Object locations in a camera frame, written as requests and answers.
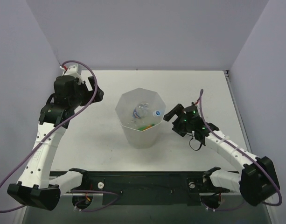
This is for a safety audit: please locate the clear bottle blue Pepsi label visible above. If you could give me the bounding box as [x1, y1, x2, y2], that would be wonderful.
[131, 108, 150, 122]

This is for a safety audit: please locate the clear bottle white cap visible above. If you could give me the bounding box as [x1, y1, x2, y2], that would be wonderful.
[139, 110, 162, 125]

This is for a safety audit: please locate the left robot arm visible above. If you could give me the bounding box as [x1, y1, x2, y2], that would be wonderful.
[7, 75, 104, 210]

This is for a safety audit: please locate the green plastic bottle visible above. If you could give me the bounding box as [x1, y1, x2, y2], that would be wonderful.
[138, 124, 155, 131]

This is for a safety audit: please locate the aluminium table side rail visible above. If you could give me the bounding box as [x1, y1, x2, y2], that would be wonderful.
[223, 70, 252, 153]

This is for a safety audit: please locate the black table front rail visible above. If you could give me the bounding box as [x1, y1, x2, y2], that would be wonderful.
[73, 171, 230, 206]

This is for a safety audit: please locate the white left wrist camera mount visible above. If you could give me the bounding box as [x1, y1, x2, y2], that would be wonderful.
[59, 64, 85, 85]

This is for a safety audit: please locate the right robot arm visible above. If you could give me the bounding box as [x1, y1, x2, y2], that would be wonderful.
[163, 104, 280, 206]

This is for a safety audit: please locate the white octagonal bin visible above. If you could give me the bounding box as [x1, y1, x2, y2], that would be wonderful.
[115, 88, 166, 149]

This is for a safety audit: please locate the clear crushed bottle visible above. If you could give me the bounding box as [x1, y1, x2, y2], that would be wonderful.
[135, 101, 150, 111]

